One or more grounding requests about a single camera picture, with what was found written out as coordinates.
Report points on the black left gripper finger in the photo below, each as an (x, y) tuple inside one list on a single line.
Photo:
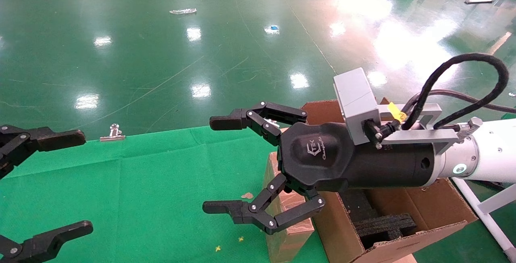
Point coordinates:
[(48, 241), (56, 138)]

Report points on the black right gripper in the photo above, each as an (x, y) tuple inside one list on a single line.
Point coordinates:
[(322, 158)]

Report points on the small brown cardboard box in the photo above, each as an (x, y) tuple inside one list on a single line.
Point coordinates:
[(288, 247)]

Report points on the brown cardboard scrap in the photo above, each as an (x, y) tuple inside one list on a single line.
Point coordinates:
[(247, 195)]

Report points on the large open cardboard carton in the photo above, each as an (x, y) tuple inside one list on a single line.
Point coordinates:
[(435, 206)]

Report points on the green table cloth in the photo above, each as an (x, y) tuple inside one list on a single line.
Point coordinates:
[(141, 194)]

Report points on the black cross-shaped foam block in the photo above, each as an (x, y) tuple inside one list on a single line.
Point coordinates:
[(383, 226)]

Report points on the gray wrist camera box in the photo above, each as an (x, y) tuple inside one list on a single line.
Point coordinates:
[(354, 93)]

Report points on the gray camera mounting bracket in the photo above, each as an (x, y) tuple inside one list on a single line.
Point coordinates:
[(419, 136)]

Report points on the white pipe frame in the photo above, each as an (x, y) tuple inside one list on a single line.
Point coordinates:
[(498, 204)]

